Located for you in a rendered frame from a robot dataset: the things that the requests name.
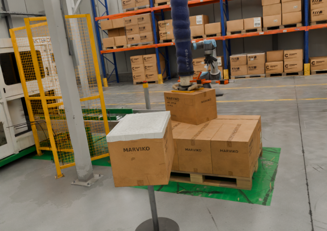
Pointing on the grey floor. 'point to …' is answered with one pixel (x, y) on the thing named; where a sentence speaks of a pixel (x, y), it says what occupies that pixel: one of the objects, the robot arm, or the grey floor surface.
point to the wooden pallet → (195, 178)
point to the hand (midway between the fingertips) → (210, 70)
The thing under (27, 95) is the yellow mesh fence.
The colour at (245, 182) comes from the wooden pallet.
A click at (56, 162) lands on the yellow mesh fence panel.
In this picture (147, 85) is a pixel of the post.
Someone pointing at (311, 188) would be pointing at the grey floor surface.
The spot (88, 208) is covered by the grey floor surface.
